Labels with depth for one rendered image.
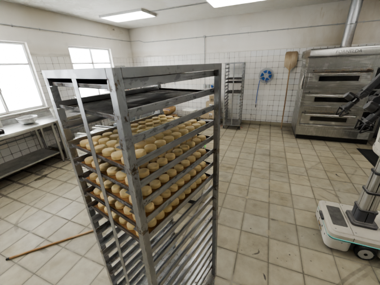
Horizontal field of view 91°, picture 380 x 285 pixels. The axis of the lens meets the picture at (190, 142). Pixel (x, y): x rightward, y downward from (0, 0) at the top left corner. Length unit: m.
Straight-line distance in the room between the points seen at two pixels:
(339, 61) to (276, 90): 1.63
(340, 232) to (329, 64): 3.55
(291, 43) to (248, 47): 1.06
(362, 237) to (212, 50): 5.35
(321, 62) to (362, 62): 0.69
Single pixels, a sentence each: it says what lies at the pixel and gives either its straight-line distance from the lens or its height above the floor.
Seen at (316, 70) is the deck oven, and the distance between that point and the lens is 5.07.
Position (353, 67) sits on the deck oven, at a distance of 5.22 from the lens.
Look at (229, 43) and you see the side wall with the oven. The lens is 6.13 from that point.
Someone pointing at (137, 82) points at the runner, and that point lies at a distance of 0.65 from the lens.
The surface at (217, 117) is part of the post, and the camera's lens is 1.07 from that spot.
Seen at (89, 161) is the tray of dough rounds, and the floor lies 1.42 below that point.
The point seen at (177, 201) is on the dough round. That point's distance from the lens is 1.04.
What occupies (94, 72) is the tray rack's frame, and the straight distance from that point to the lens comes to 0.63.
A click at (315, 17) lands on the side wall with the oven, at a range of 6.13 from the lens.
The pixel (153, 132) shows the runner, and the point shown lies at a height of 1.59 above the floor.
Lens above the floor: 1.82
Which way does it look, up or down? 23 degrees down
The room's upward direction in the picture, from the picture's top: 2 degrees counter-clockwise
